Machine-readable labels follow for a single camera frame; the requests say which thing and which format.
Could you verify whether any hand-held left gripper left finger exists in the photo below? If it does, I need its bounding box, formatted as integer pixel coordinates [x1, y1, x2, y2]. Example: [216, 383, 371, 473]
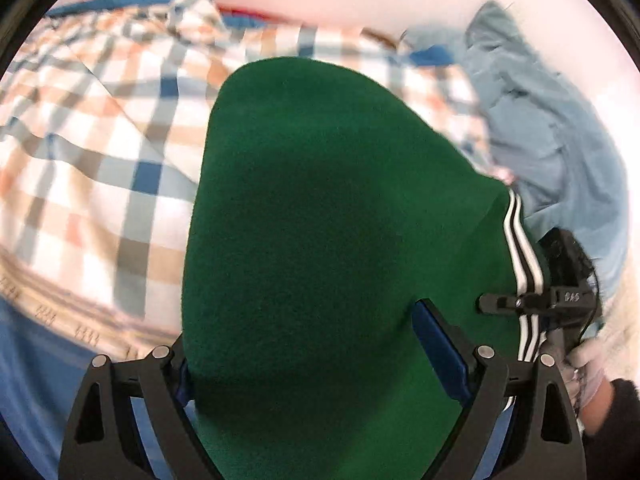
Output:
[58, 337, 221, 480]

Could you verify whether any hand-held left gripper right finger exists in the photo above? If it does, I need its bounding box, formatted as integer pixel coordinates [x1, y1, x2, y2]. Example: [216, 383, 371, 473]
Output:
[411, 298, 587, 480]

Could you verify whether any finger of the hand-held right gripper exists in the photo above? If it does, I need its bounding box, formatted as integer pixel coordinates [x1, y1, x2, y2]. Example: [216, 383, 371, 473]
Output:
[478, 292, 557, 315]

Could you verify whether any green jacket with white sleeves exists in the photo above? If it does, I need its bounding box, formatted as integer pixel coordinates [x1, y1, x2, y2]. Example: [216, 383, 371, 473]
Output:
[180, 57, 553, 480]

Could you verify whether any person's right forearm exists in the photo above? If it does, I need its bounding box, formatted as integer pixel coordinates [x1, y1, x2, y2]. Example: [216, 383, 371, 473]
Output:
[582, 377, 640, 441]

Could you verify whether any person's right hand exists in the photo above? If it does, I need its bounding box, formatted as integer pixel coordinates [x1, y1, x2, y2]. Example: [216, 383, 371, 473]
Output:
[566, 337, 613, 418]

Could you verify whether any white fluffy cloth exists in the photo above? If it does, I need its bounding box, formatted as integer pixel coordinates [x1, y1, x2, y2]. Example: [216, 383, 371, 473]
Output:
[597, 255, 640, 391]

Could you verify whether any light blue garment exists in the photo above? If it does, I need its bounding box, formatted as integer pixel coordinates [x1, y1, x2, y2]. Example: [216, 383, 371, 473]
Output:
[400, 0, 628, 301]

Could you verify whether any plaid checkered shirt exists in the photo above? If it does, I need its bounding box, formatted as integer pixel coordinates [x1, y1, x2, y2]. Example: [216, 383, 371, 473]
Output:
[0, 0, 501, 361]

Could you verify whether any red cloth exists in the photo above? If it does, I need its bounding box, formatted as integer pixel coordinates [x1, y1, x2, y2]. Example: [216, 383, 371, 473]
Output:
[217, 5, 281, 20]

